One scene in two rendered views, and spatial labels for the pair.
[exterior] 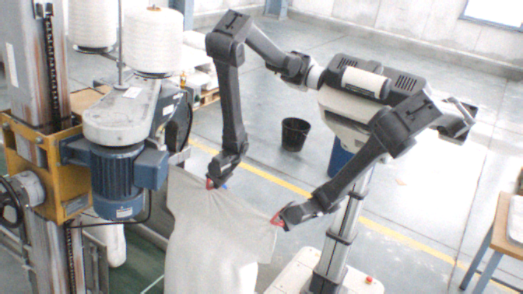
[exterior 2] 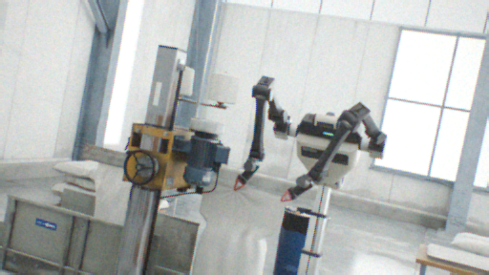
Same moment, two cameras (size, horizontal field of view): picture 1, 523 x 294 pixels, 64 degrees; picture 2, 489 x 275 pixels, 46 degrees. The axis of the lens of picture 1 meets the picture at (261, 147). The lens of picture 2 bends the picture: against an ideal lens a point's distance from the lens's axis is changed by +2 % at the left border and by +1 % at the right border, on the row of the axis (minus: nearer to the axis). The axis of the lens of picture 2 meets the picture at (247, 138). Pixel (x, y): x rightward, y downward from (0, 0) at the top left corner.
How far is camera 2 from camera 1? 210 cm
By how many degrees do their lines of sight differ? 27
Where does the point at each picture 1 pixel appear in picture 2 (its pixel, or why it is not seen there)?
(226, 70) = (263, 103)
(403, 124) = (354, 115)
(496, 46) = (410, 194)
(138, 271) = not seen: outside the picture
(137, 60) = (220, 95)
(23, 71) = (165, 95)
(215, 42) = (260, 88)
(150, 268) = not seen: outside the picture
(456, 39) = (371, 188)
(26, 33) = (173, 76)
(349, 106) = (316, 141)
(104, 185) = (200, 158)
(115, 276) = not seen: outside the picture
